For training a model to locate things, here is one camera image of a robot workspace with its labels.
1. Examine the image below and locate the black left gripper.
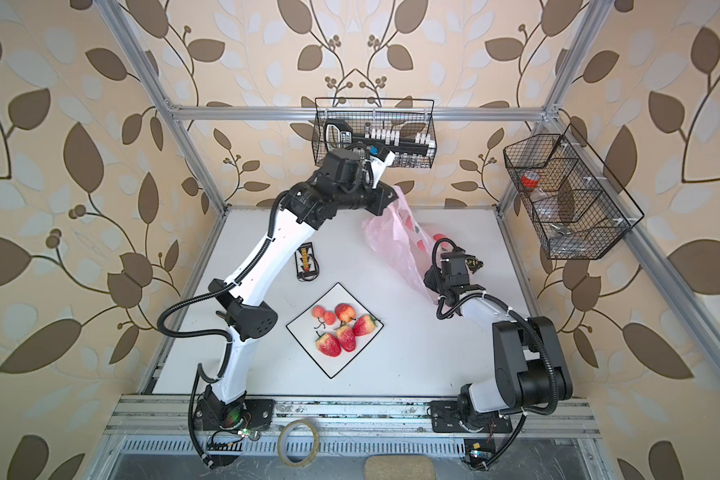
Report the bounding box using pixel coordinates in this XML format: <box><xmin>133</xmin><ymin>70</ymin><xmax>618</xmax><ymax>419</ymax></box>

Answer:
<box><xmin>330</xmin><ymin>170</ymin><xmax>401</xmax><ymax>213</ymax></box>

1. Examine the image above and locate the pink plastic bag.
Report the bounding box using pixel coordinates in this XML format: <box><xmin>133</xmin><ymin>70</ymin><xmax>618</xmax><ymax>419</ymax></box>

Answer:
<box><xmin>362</xmin><ymin>186</ymin><xmax>437</xmax><ymax>303</ymax></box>

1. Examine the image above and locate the red fake strawberry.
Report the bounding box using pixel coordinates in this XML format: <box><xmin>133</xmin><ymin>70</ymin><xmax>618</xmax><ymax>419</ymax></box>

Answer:
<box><xmin>352</xmin><ymin>314</ymin><xmax>377</xmax><ymax>337</ymax></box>
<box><xmin>335</xmin><ymin>323</ymin><xmax>356</xmax><ymax>352</ymax></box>

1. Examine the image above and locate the small fake apple brown stem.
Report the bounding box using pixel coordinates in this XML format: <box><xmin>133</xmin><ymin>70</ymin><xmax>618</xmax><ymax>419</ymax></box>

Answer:
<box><xmin>334</xmin><ymin>303</ymin><xmax>357</xmax><ymax>323</ymax></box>

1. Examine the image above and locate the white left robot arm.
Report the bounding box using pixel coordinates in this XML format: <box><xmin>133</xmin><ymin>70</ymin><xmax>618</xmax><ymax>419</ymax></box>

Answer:
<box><xmin>156</xmin><ymin>141</ymin><xmax>397</xmax><ymax>426</ymax></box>

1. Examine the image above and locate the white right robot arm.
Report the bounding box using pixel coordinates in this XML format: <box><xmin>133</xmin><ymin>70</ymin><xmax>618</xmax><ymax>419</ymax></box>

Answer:
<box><xmin>424</xmin><ymin>237</ymin><xmax>574</xmax><ymax>432</ymax></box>

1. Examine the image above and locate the black yellow tape measure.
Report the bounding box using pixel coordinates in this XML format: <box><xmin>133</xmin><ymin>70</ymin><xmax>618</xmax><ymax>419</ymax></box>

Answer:
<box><xmin>466</xmin><ymin>257</ymin><xmax>484</xmax><ymax>270</ymax></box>

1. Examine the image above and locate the white square board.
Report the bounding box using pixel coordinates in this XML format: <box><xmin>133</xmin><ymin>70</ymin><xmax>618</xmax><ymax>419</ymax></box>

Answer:
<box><xmin>286</xmin><ymin>283</ymin><xmax>385</xmax><ymax>379</ymax></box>

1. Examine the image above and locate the brown pad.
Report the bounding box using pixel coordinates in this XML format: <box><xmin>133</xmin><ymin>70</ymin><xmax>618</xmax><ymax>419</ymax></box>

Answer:
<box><xmin>363</xmin><ymin>455</ymin><xmax>437</xmax><ymax>480</ymax></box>

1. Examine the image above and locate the tape roll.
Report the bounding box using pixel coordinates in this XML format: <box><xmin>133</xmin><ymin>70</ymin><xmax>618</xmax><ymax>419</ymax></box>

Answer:
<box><xmin>276</xmin><ymin>419</ymin><xmax>321</xmax><ymax>468</ymax></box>

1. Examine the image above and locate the black wire back basket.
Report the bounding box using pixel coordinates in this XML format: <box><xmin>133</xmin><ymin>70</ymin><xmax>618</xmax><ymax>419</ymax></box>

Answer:
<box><xmin>311</xmin><ymin>97</ymin><xmax>438</xmax><ymax>170</ymax></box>

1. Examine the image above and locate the black wire side basket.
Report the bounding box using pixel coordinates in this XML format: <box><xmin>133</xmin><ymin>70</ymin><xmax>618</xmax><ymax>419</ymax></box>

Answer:
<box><xmin>503</xmin><ymin>125</ymin><xmax>644</xmax><ymax>260</ymax></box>

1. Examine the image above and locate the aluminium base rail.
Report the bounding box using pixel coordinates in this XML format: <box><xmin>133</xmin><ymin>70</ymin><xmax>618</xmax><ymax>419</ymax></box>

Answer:
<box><xmin>105</xmin><ymin>394</ymin><xmax>601</xmax><ymax>439</ymax></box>

